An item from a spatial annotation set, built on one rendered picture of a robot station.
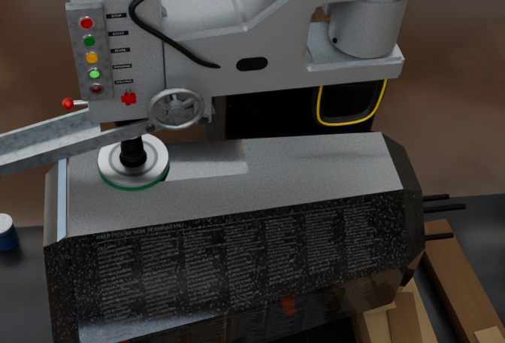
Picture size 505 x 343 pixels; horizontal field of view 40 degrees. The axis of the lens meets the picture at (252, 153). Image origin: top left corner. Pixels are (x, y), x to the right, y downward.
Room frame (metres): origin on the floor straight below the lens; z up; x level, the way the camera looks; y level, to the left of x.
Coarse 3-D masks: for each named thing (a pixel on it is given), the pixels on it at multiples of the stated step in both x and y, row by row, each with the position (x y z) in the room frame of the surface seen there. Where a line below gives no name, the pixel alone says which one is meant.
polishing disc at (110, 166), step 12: (144, 144) 1.40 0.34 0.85; (156, 144) 1.40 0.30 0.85; (108, 156) 1.34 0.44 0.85; (156, 156) 1.35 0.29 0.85; (108, 168) 1.29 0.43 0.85; (120, 168) 1.29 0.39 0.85; (132, 168) 1.30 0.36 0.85; (144, 168) 1.30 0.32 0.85; (156, 168) 1.31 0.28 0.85; (108, 180) 1.25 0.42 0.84; (120, 180) 1.25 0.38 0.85; (132, 180) 1.25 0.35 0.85; (144, 180) 1.26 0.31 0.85
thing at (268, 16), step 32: (192, 0) 1.43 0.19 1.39; (224, 0) 1.43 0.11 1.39; (256, 0) 1.39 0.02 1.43; (288, 0) 1.35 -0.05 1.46; (320, 0) 1.37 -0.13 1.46; (352, 0) 1.41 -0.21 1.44; (160, 32) 1.25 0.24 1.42; (192, 32) 1.30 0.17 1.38; (224, 32) 1.32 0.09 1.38; (256, 32) 1.33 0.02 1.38; (288, 32) 1.35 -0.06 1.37; (320, 32) 1.53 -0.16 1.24; (192, 64) 1.29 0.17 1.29; (224, 64) 1.31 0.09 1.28; (256, 64) 1.33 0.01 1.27; (288, 64) 1.36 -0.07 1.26; (320, 64) 1.39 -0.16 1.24; (352, 64) 1.42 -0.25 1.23; (384, 64) 1.43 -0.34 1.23
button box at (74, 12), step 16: (80, 16) 1.20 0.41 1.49; (96, 16) 1.21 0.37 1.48; (80, 32) 1.20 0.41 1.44; (96, 32) 1.21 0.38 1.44; (80, 48) 1.19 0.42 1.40; (96, 48) 1.20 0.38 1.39; (80, 64) 1.19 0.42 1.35; (96, 64) 1.20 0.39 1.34; (80, 80) 1.19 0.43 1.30; (96, 80) 1.20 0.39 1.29; (112, 80) 1.21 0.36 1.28; (96, 96) 1.20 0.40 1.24; (112, 96) 1.21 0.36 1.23
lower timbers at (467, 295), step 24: (432, 240) 1.66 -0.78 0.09; (456, 240) 1.68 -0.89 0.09; (432, 264) 1.55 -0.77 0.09; (456, 264) 1.56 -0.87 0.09; (456, 288) 1.44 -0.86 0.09; (480, 288) 1.45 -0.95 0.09; (456, 312) 1.34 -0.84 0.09; (480, 312) 1.35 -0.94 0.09; (360, 336) 1.20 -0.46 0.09; (504, 336) 1.25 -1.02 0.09
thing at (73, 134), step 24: (48, 120) 1.33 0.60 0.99; (72, 120) 1.35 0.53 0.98; (144, 120) 1.30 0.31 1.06; (168, 120) 1.31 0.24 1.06; (0, 144) 1.29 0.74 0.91; (24, 144) 1.29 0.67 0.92; (48, 144) 1.28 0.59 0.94; (72, 144) 1.24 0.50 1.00; (96, 144) 1.26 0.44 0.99; (0, 168) 1.18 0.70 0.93; (24, 168) 1.20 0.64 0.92
